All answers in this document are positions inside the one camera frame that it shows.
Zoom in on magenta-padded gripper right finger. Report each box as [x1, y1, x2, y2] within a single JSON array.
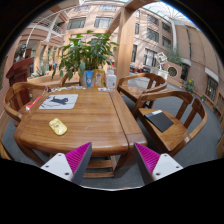
[[133, 142, 184, 185]]

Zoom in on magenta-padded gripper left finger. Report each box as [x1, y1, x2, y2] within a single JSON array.
[[40, 142, 93, 186]]

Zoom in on yellow translucent computer mouse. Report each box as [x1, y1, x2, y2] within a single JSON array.
[[48, 117, 68, 136]]

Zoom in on grey cat-print mouse pad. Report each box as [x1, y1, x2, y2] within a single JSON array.
[[38, 93, 79, 111]]

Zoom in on wooden armchair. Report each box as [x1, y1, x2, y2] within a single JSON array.
[[117, 72, 168, 104], [59, 73, 81, 88], [133, 89, 208, 158], [3, 81, 46, 127]]

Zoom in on black notebook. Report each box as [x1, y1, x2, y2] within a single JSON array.
[[143, 109, 175, 134]]

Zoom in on yellow flowering potted plant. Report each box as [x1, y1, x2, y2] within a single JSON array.
[[184, 79, 196, 94]]

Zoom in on blue squeeze tube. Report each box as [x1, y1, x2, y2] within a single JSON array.
[[85, 69, 94, 89]]

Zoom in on spiky green agave plant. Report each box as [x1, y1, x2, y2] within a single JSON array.
[[34, 64, 51, 78]]

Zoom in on yellow liquid bottle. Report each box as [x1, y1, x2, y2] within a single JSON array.
[[93, 65, 106, 89]]

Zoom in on white pump bottle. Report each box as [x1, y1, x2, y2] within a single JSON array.
[[105, 68, 118, 91]]

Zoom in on dark red wooden lectern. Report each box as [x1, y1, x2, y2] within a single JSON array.
[[5, 57, 34, 108]]

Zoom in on white metal sculpture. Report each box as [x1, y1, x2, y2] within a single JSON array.
[[154, 51, 169, 71]]

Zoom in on leafy green potted plant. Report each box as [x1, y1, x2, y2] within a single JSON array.
[[51, 29, 120, 88]]

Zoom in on dark bust statue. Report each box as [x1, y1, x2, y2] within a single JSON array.
[[14, 43, 28, 63]]

